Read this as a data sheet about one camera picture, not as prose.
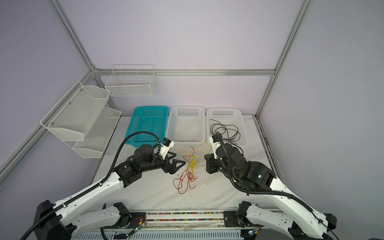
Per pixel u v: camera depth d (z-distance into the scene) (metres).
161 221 0.75
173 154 0.76
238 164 0.43
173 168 0.63
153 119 1.17
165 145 0.64
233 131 1.09
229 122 1.15
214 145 0.55
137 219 0.73
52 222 0.38
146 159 0.57
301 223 0.40
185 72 0.93
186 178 0.86
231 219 0.73
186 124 1.15
